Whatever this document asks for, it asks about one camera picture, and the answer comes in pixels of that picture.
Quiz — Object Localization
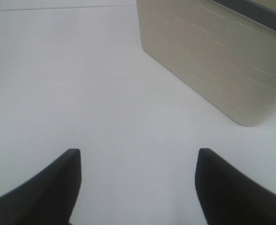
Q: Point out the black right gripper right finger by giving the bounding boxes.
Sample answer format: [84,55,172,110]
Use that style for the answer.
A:
[195,148,276,225]

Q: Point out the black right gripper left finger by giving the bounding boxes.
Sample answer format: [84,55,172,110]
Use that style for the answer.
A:
[0,149,82,225]

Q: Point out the beige fabric bin grey rim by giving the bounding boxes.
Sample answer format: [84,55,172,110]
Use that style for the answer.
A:
[136,0,276,126]

